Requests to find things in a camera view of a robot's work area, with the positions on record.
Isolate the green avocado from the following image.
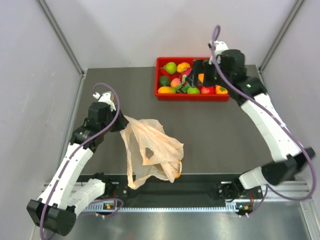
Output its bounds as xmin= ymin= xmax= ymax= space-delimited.
xmin=158 ymin=75 xmax=170 ymax=87

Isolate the yellow green mango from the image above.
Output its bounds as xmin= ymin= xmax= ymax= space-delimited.
xmin=157 ymin=86 xmax=176 ymax=94

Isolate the pink peach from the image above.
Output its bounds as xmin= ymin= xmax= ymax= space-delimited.
xmin=170 ymin=78 xmax=181 ymax=88

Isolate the orange persimmon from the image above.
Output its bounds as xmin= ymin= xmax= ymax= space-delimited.
xmin=215 ymin=85 xmax=228 ymax=95

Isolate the red plastic tray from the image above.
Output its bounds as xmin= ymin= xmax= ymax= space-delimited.
xmin=154 ymin=57 xmax=230 ymax=102

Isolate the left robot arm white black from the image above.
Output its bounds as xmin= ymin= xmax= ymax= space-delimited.
xmin=26 ymin=100 xmax=129 ymax=236

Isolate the translucent banana print plastic bag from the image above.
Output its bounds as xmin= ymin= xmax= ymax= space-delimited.
xmin=120 ymin=116 xmax=184 ymax=190

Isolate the red apple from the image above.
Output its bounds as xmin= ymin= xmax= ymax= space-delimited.
xmin=200 ymin=86 xmax=216 ymax=95

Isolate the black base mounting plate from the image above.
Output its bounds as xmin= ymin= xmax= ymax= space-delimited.
xmin=99 ymin=174 xmax=263 ymax=203

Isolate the green pear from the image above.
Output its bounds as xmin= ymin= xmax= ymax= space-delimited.
xmin=163 ymin=61 xmax=177 ymax=75

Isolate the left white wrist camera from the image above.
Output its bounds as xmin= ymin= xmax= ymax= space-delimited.
xmin=92 ymin=91 xmax=117 ymax=112

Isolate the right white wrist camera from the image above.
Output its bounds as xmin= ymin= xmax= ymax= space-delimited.
xmin=208 ymin=40 xmax=229 ymax=55

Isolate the aluminium frame rail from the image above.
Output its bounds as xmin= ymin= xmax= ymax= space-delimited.
xmin=265 ymin=181 xmax=310 ymax=202

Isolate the orange fruit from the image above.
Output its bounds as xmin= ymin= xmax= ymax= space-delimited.
xmin=198 ymin=73 xmax=205 ymax=84

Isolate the red chili pepper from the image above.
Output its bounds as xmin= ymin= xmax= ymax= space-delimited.
xmin=159 ymin=68 xmax=170 ymax=78

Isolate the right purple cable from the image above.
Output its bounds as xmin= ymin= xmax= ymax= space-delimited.
xmin=209 ymin=24 xmax=318 ymax=201

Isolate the orange fruit taken from bag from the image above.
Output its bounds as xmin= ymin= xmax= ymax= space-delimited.
xmin=176 ymin=62 xmax=191 ymax=73

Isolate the red strawberry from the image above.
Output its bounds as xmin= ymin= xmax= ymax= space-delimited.
xmin=176 ymin=67 xmax=192 ymax=94

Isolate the grey slotted cable duct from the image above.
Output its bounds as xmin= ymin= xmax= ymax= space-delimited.
xmin=84 ymin=201 xmax=241 ymax=213

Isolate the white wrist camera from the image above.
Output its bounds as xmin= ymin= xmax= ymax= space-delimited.
xmin=208 ymin=40 xmax=229 ymax=55
xmin=92 ymin=91 xmax=117 ymax=112

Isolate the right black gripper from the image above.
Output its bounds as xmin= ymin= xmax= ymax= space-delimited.
xmin=185 ymin=58 xmax=232 ymax=90

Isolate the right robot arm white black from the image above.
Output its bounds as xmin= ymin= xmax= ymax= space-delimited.
xmin=186 ymin=49 xmax=315 ymax=198

